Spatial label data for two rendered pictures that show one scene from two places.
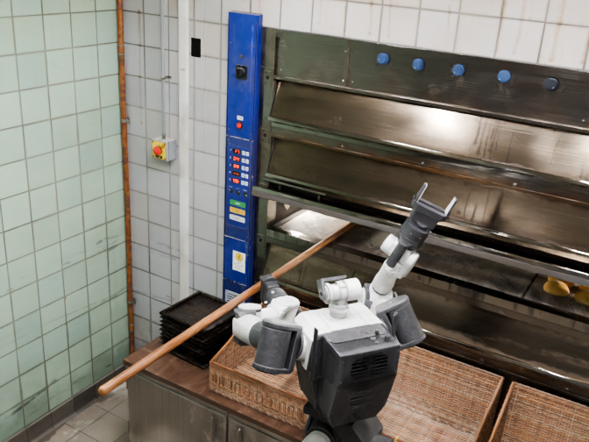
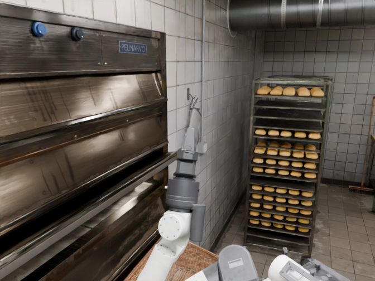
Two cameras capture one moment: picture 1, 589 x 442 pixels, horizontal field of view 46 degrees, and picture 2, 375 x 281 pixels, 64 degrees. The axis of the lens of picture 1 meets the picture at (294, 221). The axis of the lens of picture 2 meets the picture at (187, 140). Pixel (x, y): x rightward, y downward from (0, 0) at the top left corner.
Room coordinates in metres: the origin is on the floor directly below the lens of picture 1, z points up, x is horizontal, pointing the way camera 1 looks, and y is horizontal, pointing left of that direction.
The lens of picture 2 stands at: (2.16, 0.36, 1.94)
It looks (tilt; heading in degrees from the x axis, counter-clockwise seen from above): 15 degrees down; 263
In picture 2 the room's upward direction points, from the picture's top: straight up
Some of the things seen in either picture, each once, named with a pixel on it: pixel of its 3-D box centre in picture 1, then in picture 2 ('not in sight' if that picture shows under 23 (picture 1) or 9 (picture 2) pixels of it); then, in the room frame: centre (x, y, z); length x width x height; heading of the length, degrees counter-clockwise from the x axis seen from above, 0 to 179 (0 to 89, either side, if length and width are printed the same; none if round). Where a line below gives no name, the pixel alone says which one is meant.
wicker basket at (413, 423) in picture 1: (415, 409); not in sight; (2.32, -0.54, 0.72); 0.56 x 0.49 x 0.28; 60
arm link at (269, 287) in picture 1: (272, 295); not in sight; (2.33, 0.07, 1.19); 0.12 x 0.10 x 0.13; 25
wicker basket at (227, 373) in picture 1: (290, 360); not in sight; (2.61, -0.02, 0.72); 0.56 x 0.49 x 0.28; 61
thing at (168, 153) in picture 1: (163, 148); not in sight; (3.27, 0.67, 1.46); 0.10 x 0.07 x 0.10; 60
